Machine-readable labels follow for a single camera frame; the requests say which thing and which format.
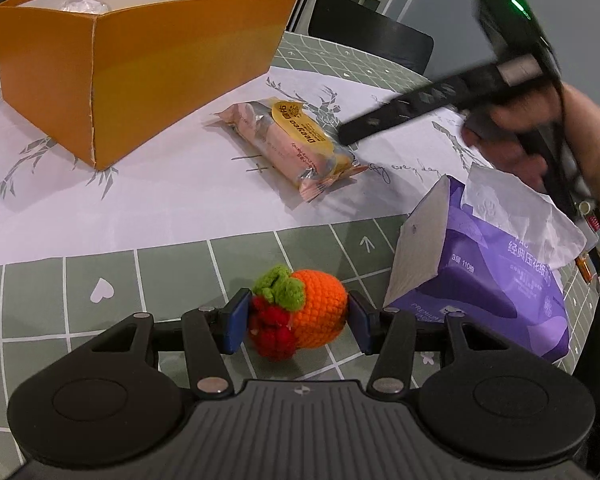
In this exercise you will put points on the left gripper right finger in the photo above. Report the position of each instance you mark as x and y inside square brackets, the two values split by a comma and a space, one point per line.
[389, 334]

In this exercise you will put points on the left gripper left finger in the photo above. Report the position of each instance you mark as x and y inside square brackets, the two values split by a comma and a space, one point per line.
[209, 334]

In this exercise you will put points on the orange red crochet fruit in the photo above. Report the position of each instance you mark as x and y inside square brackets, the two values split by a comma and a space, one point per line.
[295, 310]

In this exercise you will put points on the pink yellow snack packet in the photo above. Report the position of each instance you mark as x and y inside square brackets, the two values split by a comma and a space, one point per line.
[293, 143]

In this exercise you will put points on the orange cardboard box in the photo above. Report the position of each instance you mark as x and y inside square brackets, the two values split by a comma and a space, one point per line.
[102, 85]

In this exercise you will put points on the white soft ball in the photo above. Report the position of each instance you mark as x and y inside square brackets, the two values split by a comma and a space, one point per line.
[93, 7]

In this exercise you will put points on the purple tissue pack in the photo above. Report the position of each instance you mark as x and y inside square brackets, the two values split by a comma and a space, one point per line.
[488, 247]

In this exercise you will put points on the green checked tablecloth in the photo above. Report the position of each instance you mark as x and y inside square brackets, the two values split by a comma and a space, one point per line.
[77, 298]

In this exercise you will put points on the black chair right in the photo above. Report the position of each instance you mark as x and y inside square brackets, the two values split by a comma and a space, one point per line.
[355, 26]

